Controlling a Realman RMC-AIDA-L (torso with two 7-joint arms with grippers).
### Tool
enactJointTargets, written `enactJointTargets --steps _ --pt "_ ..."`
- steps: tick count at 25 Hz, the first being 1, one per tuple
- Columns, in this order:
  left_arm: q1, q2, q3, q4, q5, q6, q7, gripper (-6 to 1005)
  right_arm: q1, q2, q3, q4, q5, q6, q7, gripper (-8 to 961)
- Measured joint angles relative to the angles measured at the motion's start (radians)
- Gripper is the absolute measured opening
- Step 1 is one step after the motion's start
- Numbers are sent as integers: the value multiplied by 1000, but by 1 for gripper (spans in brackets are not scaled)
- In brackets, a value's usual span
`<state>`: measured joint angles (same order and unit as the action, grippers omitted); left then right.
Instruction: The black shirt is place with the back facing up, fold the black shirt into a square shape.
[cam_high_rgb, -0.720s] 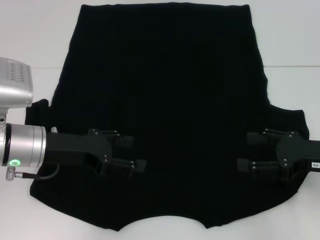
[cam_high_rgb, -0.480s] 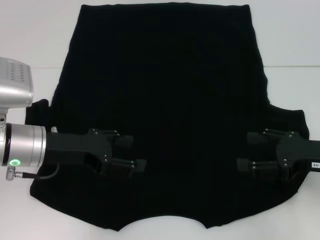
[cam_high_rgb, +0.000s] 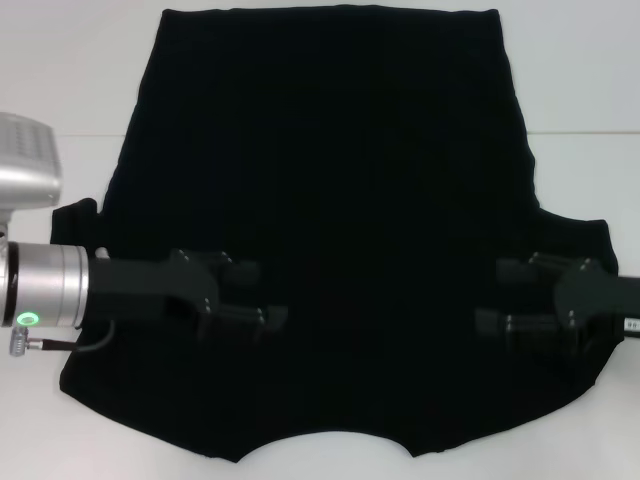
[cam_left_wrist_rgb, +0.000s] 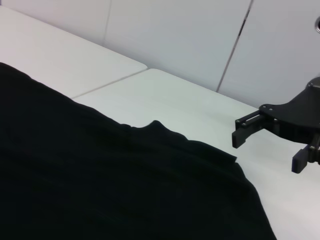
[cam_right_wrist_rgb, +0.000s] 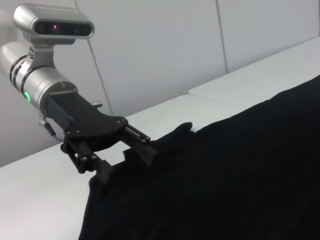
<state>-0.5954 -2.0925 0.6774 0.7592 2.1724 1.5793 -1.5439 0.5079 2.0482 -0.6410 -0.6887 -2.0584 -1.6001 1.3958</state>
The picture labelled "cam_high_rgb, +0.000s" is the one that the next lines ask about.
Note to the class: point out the black t-shirt with white print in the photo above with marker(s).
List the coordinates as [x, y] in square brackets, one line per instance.
[320, 150]

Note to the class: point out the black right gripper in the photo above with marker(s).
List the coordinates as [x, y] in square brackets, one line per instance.
[600, 300]

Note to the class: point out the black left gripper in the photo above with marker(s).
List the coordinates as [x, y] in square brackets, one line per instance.
[135, 290]

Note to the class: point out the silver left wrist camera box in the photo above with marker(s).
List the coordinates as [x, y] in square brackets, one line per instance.
[27, 160]

